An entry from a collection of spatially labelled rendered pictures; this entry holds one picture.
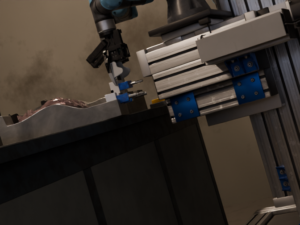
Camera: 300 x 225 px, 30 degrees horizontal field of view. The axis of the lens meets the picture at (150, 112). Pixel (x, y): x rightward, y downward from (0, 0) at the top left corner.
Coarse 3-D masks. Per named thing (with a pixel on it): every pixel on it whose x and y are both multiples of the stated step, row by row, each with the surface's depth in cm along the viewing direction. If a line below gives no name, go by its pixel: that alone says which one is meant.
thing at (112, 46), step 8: (104, 32) 216; (112, 32) 216; (120, 32) 217; (112, 40) 217; (120, 40) 216; (104, 48) 218; (112, 48) 215; (120, 48) 216; (112, 56) 217; (120, 56) 214; (128, 56) 219
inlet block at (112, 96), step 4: (140, 92) 190; (144, 92) 190; (108, 96) 188; (112, 96) 188; (116, 96) 189; (120, 96) 189; (124, 96) 188; (128, 96) 188; (132, 96) 190; (108, 100) 188; (120, 100) 189; (124, 100) 188; (128, 100) 188
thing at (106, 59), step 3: (105, 54) 218; (105, 57) 215; (105, 60) 215; (108, 60) 215; (105, 63) 215; (108, 63) 215; (105, 66) 215; (108, 66) 215; (108, 69) 215; (108, 72) 215; (111, 72) 215
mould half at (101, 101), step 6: (138, 90) 233; (84, 102) 243; (96, 102) 216; (102, 102) 215; (132, 102) 223; (138, 102) 229; (144, 102) 235; (36, 108) 225; (132, 108) 221; (138, 108) 227; (144, 108) 233
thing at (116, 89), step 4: (120, 80) 220; (140, 80) 216; (112, 84) 218; (120, 84) 217; (124, 84) 216; (128, 84) 216; (132, 84) 217; (112, 88) 218; (116, 88) 217; (120, 88) 217; (124, 88) 217; (128, 88) 220; (116, 92) 218; (120, 92) 217; (124, 92) 221
